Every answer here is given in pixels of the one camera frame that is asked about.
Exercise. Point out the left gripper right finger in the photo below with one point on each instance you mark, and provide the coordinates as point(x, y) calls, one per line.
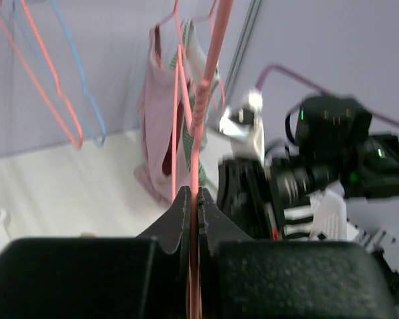
point(245, 278)

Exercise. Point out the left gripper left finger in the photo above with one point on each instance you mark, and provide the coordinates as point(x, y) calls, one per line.
point(74, 277)

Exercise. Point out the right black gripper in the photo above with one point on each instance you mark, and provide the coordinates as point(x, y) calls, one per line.
point(254, 197)

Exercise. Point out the black white striped tank top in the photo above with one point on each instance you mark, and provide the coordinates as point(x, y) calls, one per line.
point(298, 223)

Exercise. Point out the blue wire hanger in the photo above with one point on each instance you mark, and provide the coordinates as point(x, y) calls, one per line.
point(41, 54)

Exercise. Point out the pink wire hanger brown top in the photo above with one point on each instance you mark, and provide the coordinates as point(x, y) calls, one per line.
point(197, 126)

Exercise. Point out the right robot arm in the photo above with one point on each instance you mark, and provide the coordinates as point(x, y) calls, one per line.
point(334, 144)

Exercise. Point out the mauve pink tank top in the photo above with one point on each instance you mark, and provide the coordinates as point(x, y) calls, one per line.
point(156, 110)

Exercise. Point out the white plastic basket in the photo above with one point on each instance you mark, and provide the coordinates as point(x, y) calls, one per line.
point(329, 217)

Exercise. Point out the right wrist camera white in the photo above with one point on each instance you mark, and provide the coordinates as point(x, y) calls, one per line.
point(244, 127)

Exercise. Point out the pink wire hanger mauve top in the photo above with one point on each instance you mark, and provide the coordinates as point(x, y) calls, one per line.
point(181, 91)

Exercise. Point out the right aluminium frame post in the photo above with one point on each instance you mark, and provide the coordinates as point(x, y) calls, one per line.
point(241, 48)

